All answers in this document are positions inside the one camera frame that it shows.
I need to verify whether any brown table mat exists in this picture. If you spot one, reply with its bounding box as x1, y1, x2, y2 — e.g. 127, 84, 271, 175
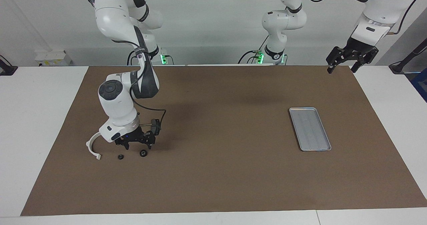
20, 65, 427, 216

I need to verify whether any silver metal tray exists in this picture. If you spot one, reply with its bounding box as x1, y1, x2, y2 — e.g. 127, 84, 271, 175
289, 107, 332, 152

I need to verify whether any white box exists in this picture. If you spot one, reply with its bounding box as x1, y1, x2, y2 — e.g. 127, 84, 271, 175
35, 50, 72, 66

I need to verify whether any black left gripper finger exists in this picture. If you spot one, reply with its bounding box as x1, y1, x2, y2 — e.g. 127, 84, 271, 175
327, 56, 338, 74
351, 60, 366, 73

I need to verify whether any white curved plastic bracket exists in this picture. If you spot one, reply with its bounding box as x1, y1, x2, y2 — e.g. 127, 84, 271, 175
86, 132, 102, 160

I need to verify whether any blue box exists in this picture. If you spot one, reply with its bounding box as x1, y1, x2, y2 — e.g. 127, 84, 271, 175
411, 68, 427, 102

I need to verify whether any black stand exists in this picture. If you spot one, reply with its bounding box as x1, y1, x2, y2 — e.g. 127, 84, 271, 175
389, 38, 427, 74
0, 55, 18, 76

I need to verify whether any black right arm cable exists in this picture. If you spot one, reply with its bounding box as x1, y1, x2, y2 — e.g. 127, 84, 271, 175
132, 98, 167, 125

